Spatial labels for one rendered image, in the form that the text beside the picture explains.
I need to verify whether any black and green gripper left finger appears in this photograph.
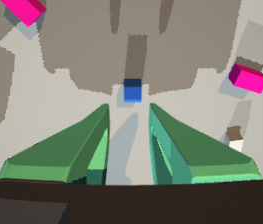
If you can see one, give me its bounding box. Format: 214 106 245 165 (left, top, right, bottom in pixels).
0 103 110 185

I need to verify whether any small blue block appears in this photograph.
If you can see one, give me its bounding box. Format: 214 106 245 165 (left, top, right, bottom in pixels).
124 79 142 102

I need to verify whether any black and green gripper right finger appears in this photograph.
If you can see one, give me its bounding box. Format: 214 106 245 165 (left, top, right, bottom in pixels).
149 103 263 185

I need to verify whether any small magenta block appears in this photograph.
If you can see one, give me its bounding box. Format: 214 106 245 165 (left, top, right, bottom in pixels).
228 63 263 94
1 0 46 27

